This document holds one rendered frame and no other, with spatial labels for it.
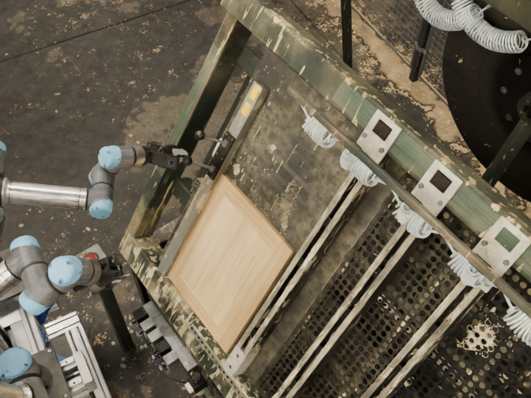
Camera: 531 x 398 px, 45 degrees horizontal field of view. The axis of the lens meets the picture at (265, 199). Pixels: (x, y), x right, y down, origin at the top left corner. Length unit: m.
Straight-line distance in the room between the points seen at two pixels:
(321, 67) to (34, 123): 3.00
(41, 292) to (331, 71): 1.06
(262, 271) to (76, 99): 2.75
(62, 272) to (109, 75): 3.33
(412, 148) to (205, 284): 1.12
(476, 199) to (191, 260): 1.28
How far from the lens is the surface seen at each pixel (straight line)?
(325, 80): 2.04
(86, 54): 5.14
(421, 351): 1.99
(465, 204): 1.81
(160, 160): 2.32
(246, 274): 2.43
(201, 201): 2.53
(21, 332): 2.74
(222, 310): 2.56
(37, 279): 1.79
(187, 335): 2.70
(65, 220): 4.14
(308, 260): 2.15
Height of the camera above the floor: 3.30
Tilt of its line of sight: 54 degrees down
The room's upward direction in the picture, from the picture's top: 1 degrees clockwise
